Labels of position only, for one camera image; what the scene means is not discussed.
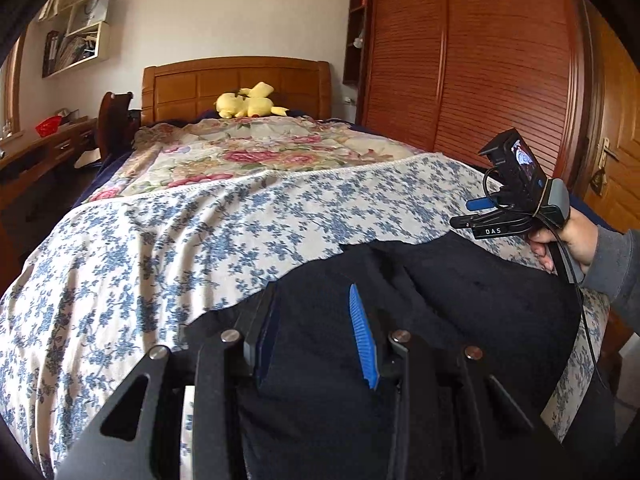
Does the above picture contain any wooden desk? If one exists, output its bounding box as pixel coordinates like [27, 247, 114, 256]
[0, 117, 99, 233]

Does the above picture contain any wooden window frame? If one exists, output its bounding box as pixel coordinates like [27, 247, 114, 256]
[9, 35, 29, 132]

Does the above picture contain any wooden louvered wardrobe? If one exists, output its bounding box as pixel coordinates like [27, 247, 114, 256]
[357, 0, 602, 197]

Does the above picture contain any white paper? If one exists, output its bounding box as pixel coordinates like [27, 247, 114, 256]
[74, 149, 104, 171]

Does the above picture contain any brass door handle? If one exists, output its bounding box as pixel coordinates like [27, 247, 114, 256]
[589, 138, 622, 197]

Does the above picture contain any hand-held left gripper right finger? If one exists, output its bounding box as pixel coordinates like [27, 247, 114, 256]
[348, 284, 566, 480]

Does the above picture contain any wooden bed headboard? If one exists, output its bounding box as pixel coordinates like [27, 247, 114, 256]
[141, 56, 332, 127]

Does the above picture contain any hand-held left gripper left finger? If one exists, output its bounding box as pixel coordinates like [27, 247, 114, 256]
[57, 292, 281, 480]

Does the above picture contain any person's right hand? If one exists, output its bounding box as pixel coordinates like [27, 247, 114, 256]
[529, 209, 601, 274]

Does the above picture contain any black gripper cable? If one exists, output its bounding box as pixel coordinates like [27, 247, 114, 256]
[482, 166, 615, 393]

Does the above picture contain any wooden door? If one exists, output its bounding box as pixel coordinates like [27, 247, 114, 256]
[582, 10, 640, 234]

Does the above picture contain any wooden chair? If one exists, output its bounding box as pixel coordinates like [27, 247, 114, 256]
[97, 91, 142, 162]

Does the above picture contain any yellow plush toy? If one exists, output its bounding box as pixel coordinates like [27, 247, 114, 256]
[215, 81, 290, 120]

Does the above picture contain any white wall shelf with books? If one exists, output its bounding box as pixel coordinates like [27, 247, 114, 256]
[37, 0, 124, 79]

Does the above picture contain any pink floral quilt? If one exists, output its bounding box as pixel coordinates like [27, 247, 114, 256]
[82, 116, 427, 204]

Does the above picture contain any black coat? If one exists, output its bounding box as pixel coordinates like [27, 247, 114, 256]
[175, 232, 617, 480]

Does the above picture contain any bed with floral covers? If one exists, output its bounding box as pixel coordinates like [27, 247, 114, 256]
[0, 152, 613, 478]

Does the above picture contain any narrow wooden wall shelf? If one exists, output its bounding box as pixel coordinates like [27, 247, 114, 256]
[342, 0, 372, 87]

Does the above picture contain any person's right forearm grey sleeve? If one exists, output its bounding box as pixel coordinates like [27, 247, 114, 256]
[582, 227, 640, 336]

